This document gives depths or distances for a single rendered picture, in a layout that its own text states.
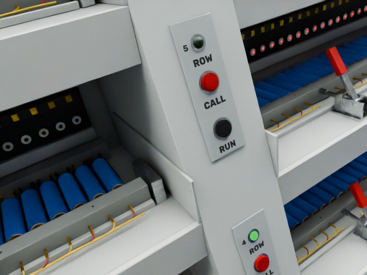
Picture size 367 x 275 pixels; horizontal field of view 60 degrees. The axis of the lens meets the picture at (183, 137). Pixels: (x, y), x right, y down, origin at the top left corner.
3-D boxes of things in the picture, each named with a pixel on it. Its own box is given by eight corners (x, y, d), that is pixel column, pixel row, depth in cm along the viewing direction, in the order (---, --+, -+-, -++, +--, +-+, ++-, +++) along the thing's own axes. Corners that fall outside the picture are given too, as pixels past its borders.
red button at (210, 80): (221, 88, 28) (216, 70, 27) (206, 94, 27) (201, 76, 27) (215, 88, 29) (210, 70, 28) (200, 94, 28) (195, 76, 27)
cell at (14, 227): (22, 207, 35) (31, 243, 30) (5, 215, 35) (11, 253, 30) (15, 194, 34) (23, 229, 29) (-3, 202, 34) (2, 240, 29)
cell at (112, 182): (108, 167, 39) (129, 193, 34) (94, 173, 39) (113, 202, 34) (104, 155, 38) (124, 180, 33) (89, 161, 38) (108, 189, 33)
